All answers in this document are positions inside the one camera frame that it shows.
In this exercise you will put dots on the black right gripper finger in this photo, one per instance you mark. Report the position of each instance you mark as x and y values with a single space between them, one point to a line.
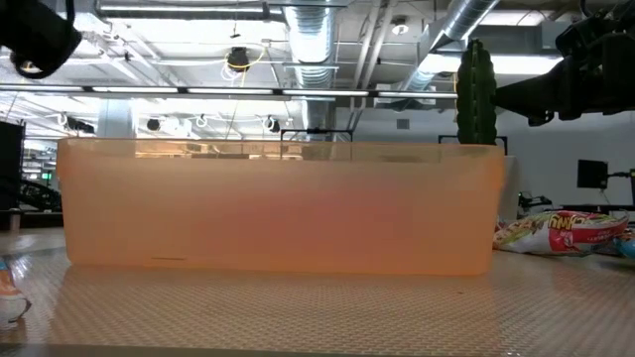
536 99

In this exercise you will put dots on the red green granola bar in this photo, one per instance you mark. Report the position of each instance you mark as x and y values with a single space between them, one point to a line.
560 233

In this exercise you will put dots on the blue orange granola bar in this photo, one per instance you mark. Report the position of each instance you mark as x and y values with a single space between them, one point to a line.
629 248
10 297

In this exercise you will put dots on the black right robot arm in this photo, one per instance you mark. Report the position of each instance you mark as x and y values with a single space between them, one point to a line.
595 37

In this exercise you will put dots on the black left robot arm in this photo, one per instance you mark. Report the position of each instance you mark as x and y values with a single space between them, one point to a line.
35 35

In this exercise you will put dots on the green cactus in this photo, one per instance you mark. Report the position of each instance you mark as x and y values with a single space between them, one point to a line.
476 94

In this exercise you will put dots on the black monitor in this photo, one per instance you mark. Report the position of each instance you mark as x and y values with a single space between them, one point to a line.
593 173

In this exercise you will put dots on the orange translucent plastic tray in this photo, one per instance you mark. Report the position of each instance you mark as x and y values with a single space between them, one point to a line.
278 208

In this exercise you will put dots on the black hanging ceiling device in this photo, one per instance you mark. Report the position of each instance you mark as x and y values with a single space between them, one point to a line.
238 58

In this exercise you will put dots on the clear mat with black border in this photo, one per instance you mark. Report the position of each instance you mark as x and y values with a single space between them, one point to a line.
317 307

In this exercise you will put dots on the long ceiling light strip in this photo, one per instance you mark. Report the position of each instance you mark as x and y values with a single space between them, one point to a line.
228 91

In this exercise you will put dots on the black cabinet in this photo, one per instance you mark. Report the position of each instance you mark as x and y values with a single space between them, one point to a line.
12 163

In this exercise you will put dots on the black background rig frame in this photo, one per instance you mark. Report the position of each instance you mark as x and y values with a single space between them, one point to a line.
317 132
501 138

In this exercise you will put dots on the silver smooth air duct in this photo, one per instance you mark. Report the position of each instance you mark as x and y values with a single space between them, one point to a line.
466 20

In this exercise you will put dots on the silver corrugated air duct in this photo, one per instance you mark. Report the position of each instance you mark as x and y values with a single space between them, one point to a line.
310 44

